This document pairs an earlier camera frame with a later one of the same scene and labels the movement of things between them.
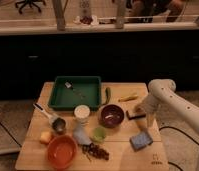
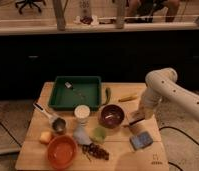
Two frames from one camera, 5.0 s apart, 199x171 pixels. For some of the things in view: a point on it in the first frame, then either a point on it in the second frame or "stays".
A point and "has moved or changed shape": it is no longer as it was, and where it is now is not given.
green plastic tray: (70, 91) stays
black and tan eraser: (138, 113) has moved or changed shape
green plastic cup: (98, 134) stays
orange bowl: (62, 151) stays
